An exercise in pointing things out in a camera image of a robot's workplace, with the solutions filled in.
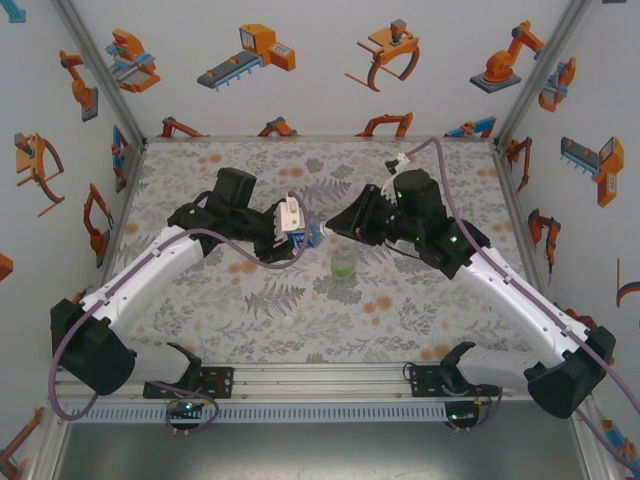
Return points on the clear bottle with blue label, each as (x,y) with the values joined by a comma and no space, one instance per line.
(312,237)

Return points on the clear bottle with green label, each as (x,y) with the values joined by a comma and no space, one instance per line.
(345,265)

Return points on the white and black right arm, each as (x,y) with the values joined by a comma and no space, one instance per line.
(525,310)

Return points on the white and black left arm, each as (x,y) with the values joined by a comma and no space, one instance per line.
(140,270)

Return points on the floral patterned table cover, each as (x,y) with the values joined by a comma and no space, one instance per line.
(350,325)

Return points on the controller board with green light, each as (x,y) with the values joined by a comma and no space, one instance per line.
(460,416)
(186,407)

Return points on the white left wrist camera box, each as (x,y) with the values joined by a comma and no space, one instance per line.
(291,216)

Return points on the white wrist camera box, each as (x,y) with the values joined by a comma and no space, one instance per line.
(291,216)
(399,162)

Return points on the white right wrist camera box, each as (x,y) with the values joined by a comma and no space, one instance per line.
(399,162)

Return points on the aluminium table edge rail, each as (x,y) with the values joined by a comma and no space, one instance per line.
(515,210)
(125,200)
(320,138)

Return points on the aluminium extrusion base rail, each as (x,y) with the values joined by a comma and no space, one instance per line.
(320,380)

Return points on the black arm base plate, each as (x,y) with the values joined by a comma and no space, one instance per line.
(222,382)
(422,382)

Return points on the aluminium frame post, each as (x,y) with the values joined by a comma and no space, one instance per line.
(100,75)
(540,75)

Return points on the aluminium frame leg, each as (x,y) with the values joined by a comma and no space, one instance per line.
(42,465)
(592,460)

